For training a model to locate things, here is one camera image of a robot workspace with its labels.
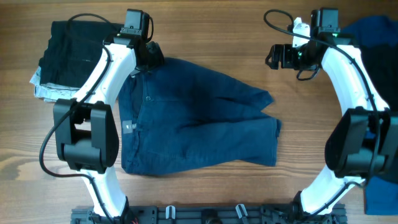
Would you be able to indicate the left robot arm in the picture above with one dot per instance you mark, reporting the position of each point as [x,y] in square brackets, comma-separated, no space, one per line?
[84,128]

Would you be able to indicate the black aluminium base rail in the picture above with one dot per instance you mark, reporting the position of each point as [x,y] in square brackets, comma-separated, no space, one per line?
[265,214]

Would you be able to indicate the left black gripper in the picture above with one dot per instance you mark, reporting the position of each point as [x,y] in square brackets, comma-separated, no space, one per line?
[157,56]

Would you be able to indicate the folded black garment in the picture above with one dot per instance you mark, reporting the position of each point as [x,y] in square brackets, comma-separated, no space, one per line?
[69,62]

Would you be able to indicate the navy blue shorts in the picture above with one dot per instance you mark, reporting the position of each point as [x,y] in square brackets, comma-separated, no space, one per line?
[181,116]

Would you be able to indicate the folded light grey garment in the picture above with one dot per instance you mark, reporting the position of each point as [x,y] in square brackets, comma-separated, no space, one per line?
[50,92]

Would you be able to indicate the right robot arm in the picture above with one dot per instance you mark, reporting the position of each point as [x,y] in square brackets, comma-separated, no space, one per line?
[364,143]

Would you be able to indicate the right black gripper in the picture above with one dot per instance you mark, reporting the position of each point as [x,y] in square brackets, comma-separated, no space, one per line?
[285,50]

